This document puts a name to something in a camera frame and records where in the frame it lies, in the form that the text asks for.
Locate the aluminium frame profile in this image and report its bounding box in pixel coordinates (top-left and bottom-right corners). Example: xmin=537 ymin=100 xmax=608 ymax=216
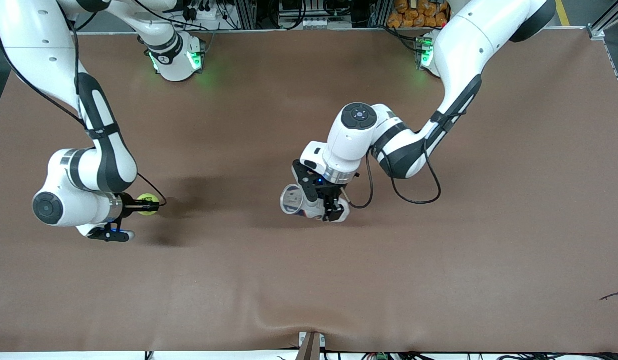
xmin=587 ymin=0 xmax=618 ymax=106
xmin=235 ymin=0 xmax=257 ymax=30

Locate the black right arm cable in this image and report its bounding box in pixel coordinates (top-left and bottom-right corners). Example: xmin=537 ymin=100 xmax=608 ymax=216
xmin=0 ymin=15 xmax=167 ymax=208

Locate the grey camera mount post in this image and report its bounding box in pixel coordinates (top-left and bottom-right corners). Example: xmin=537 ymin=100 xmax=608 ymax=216
xmin=296 ymin=331 xmax=326 ymax=360

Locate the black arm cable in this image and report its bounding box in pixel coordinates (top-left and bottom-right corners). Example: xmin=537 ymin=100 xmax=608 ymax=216
xmin=0 ymin=15 xmax=167 ymax=208
xmin=346 ymin=112 xmax=442 ymax=210

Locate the brown table mat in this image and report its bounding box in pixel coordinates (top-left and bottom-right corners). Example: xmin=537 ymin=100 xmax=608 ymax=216
xmin=0 ymin=27 xmax=618 ymax=354

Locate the orange packets pile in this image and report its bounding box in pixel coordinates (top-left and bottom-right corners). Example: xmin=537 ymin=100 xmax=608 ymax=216
xmin=387 ymin=0 xmax=450 ymax=29

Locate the yellow tennis ball black print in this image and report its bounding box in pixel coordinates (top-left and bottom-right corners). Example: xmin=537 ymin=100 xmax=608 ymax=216
xmin=137 ymin=193 xmax=160 ymax=217

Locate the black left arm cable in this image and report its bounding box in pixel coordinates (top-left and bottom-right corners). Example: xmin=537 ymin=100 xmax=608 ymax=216
xmin=346 ymin=112 xmax=442 ymax=210

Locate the clear tennis ball can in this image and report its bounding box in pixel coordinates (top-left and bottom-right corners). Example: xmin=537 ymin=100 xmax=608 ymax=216
xmin=280 ymin=184 xmax=351 ymax=224

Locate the white power strip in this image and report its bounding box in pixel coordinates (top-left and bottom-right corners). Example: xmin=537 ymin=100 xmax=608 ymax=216
xmin=181 ymin=0 xmax=220 ymax=22

